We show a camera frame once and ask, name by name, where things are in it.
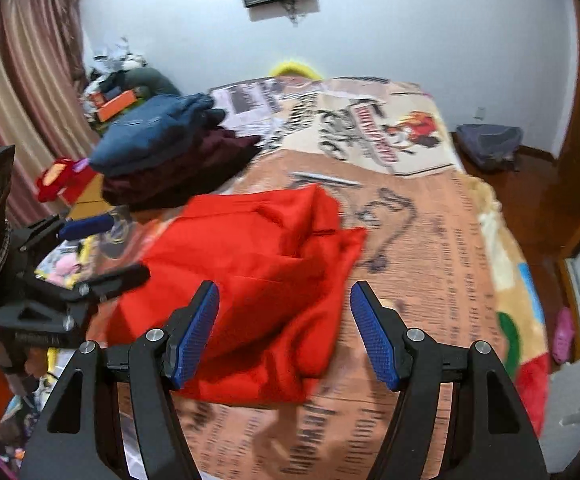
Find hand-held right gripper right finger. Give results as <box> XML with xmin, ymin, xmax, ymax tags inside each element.
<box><xmin>350</xmin><ymin>281</ymin><xmax>548</xmax><ymax>480</ymax></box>

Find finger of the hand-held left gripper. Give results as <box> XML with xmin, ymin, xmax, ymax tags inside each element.
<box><xmin>72</xmin><ymin>263</ymin><xmax>151</xmax><ymax>306</ymax></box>
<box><xmin>16</xmin><ymin>212</ymin><xmax>117</xmax><ymax>255</ymax></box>

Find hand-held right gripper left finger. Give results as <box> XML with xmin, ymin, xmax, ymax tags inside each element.
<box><xmin>19</xmin><ymin>280</ymin><xmax>221</xmax><ymax>480</ymax></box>

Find red garment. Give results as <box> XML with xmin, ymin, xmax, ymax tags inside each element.
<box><xmin>86</xmin><ymin>183</ymin><xmax>368</xmax><ymax>406</ymax></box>

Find dark blue maroon clothes pile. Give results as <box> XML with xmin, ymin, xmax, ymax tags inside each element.
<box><xmin>101</xmin><ymin>127</ymin><xmax>262</xmax><ymax>213</ymax></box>

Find yellow cartoon print sheet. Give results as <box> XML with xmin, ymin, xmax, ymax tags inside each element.
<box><xmin>32</xmin><ymin>235</ymin><xmax>106</xmax><ymax>293</ymax></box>

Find red plush toy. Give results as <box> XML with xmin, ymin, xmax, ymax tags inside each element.
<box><xmin>36</xmin><ymin>157</ymin><xmax>98</xmax><ymax>204</ymax></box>

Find printed blanket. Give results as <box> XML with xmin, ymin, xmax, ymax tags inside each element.
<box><xmin>35</xmin><ymin>76</ymin><xmax>552</xmax><ymax>480</ymax></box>

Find folded blue garment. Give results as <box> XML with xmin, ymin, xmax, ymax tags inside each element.
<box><xmin>90</xmin><ymin>92</ymin><xmax>226</xmax><ymax>178</ymax></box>

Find orange box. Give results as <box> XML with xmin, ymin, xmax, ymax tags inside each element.
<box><xmin>96</xmin><ymin>90</ymin><xmax>138</xmax><ymax>122</ymax></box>

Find pink striped curtain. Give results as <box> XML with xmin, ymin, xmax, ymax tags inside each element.
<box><xmin>0</xmin><ymin>0</ymin><xmax>98</xmax><ymax>231</ymax></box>

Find dark green bag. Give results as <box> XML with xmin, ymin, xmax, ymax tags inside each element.
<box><xmin>122</xmin><ymin>67</ymin><xmax>181</xmax><ymax>98</ymax></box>

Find pile of mixed clutter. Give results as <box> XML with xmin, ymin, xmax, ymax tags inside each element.
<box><xmin>77</xmin><ymin>37</ymin><xmax>151</xmax><ymax>126</ymax></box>

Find pink slipper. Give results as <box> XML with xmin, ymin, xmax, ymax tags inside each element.
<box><xmin>552</xmin><ymin>307</ymin><xmax>576</xmax><ymax>363</ymax></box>

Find grey bag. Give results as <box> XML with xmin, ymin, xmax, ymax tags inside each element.
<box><xmin>456</xmin><ymin>124</ymin><xmax>523</xmax><ymax>173</ymax></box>

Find yellow plastic object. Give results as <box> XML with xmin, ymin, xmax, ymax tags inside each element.
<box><xmin>269</xmin><ymin>61</ymin><xmax>321</xmax><ymax>81</ymax></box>

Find television cables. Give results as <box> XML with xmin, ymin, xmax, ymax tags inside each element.
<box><xmin>277</xmin><ymin>0</ymin><xmax>306</xmax><ymax>26</ymax></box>

